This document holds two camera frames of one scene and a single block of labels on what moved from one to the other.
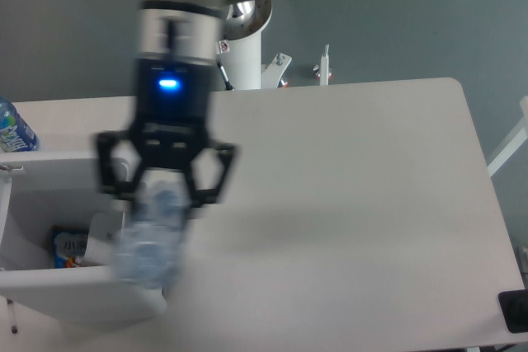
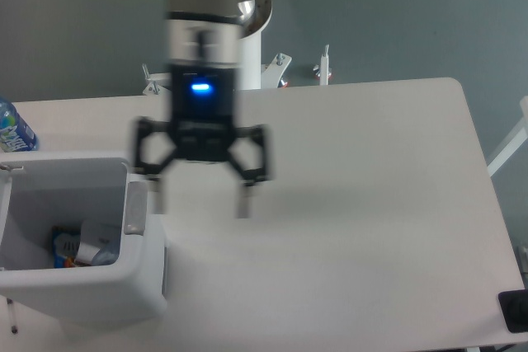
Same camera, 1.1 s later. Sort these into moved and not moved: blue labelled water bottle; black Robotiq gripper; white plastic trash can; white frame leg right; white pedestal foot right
Moved: black Robotiq gripper
Not moved: blue labelled water bottle; white frame leg right; white pedestal foot right; white plastic trash can
